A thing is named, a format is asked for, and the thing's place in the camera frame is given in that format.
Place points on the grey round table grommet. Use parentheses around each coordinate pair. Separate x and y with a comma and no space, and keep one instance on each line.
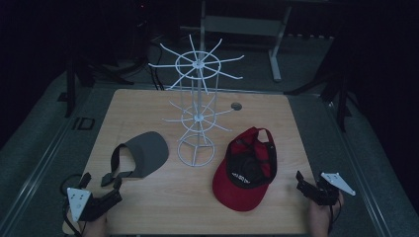
(236,106)

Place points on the grey metal table frame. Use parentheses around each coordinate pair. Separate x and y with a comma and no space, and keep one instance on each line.
(243,25)

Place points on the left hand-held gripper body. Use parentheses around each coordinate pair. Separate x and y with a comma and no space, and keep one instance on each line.
(79,200)

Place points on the red baseball cap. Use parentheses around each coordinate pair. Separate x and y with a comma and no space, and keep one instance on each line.
(234,191)

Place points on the black metal stand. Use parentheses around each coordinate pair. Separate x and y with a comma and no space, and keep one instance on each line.
(70,85)
(341,95)

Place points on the person's right hand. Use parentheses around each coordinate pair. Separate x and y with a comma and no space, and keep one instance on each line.
(319,220)

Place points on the person's left hand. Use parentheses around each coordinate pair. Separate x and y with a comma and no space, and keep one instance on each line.
(95,227)

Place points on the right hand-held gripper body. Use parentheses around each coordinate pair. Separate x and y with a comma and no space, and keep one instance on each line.
(324,196)

